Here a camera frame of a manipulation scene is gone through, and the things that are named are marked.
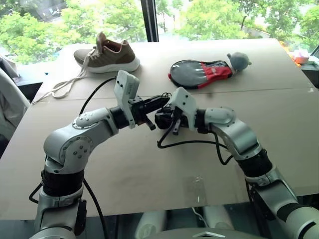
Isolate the grey plush toy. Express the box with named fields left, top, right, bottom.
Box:
left=226, top=51, right=252, bottom=74

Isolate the brown sneaker with white laces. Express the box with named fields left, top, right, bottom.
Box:
left=31, top=31, right=141, bottom=105

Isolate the black window frame post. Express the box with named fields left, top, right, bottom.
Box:
left=140, top=0, right=160, bottom=43

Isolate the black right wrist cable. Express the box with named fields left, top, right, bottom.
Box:
left=157, top=117, right=235, bottom=166

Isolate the orange pink box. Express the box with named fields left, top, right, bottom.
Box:
left=293, top=49, right=310, bottom=65

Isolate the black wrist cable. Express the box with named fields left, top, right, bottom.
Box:
left=79, top=76, right=118, bottom=117
left=157, top=117, right=235, bottom=166

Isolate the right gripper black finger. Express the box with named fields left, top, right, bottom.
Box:
left=171, top=118, right=182, bottom=137

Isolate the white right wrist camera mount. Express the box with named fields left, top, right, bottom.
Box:
left=168, top=87, right=198, bottom=132

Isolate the black left shoulder cable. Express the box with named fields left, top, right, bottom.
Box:
left=28, top=178, right=110, bottom=239

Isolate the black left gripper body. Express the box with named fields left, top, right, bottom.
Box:
left=129, top=96, right=151, bottom=125

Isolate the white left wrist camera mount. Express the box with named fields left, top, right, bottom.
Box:
left=113, top=70, right=141, bottom=129

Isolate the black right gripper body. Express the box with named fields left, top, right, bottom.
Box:
left=172, top=108, right=190, bottom=128

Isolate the white rounded cylinder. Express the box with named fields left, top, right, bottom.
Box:
left=138, top=210, right=167, bottom=237
left=202, top=206, right=235, bottom=232

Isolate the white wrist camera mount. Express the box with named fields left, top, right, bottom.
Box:
left=168, top=87, right=198, bottom=132
left=113, top=70, right=141, bottom=129

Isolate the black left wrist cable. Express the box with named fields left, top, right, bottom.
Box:
left=79, top=76, right=118, bottom=117

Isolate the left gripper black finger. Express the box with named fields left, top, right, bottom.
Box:
left=143, top=95, right=171, bottom=113
left=145, top=116, right=157, bottom=131

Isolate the grey robot torso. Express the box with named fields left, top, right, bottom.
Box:
left=156, top=227, right=253, bottom=239

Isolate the white chair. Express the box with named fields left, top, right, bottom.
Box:
left=0, top=56, right=32, bottom=141

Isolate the grey red racket cover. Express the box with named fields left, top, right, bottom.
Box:
left=168, top=59, right=234, bottom=90

